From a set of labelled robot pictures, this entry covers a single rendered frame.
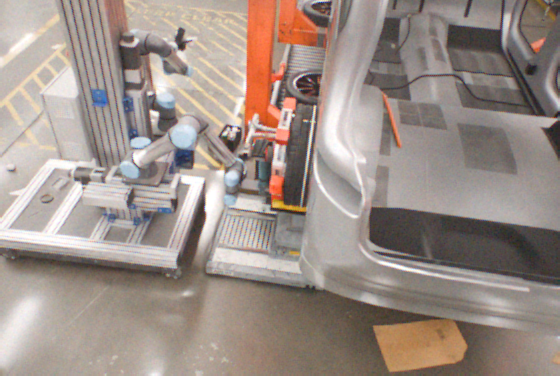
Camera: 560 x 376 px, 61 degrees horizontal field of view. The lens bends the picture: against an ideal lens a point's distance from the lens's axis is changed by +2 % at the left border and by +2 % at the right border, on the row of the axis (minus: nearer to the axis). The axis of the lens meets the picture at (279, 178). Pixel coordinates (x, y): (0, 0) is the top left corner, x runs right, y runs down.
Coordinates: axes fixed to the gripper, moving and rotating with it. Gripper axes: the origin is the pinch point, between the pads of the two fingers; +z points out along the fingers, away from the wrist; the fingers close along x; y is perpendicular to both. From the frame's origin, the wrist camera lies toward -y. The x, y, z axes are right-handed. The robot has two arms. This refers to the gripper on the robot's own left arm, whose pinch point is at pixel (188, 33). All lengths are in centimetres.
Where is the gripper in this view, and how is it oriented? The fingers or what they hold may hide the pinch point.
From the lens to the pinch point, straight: 360.7
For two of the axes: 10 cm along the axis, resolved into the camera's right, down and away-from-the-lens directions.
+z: 3.5, -5.9, 7.3
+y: -2.0, 7.1, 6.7
